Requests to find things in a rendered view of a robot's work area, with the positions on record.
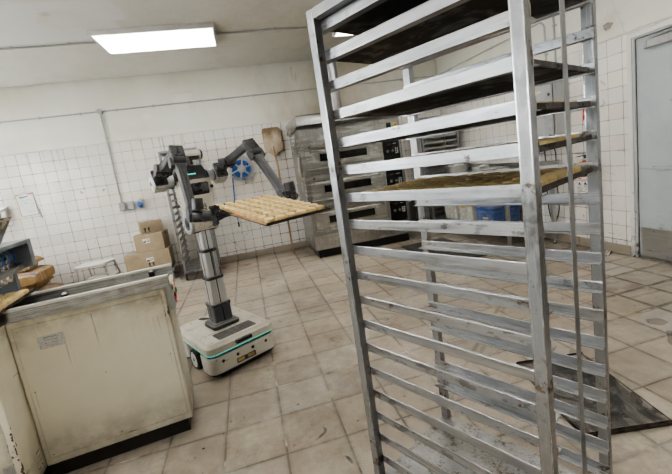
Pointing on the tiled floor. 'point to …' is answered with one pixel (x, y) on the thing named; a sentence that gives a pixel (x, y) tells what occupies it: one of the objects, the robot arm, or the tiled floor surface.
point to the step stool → (96, 266)
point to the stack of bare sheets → (626, 403)
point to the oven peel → (275, 153)
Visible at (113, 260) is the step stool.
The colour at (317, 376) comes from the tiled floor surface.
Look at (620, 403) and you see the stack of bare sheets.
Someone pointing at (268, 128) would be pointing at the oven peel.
